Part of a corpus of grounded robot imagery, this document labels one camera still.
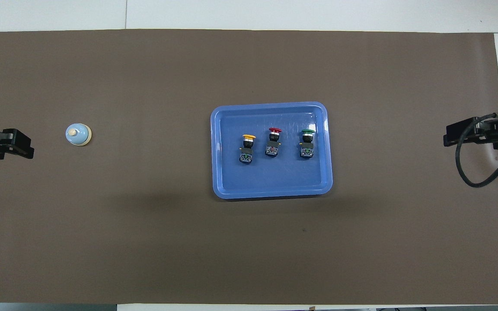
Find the brown table mat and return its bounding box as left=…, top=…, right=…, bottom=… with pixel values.
left=0, top=29, right=498, bottom=305

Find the green push button switch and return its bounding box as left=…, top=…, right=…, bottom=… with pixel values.
left=299, top=129, right=316, bottom=159

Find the blue plastic tray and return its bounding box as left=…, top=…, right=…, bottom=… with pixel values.
left=210, top=102, right=333, bottom=200

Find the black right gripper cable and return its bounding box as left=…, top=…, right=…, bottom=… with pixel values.
left=455, top=113, right=498, bottom=188

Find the red push button switch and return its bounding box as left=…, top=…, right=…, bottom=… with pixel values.
left=265, top=127, right=283, bottom=159

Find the yellow push button switch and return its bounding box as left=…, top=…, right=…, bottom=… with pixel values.
left=239, top=133, right=257, bottom=165

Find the light blue desk bell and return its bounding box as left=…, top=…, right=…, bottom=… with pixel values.
left=65, top=123, right=93, bottom=146

